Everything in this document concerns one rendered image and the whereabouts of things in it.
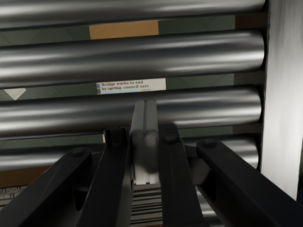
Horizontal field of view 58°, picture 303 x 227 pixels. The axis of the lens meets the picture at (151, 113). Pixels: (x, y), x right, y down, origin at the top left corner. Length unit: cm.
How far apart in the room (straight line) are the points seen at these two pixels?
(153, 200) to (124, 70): 14
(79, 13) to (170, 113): 15
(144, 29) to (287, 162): 83
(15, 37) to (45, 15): 90
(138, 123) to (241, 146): 22
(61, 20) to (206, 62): 16
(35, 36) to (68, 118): 87
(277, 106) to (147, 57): 16
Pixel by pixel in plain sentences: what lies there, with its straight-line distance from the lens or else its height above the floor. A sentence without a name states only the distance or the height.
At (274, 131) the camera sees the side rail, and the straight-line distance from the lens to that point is 35.
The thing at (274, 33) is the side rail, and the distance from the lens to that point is 33.
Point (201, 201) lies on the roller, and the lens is 38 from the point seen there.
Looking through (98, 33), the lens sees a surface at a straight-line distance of 112.
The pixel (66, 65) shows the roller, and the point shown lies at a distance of 31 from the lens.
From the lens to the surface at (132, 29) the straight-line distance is 110.
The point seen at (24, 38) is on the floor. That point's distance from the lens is 120.
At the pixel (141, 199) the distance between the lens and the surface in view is 26.
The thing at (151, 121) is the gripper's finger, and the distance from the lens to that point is 15.
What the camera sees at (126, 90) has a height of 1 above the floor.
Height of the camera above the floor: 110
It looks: 72 degrees down
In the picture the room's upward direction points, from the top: 179 degrees clockwise
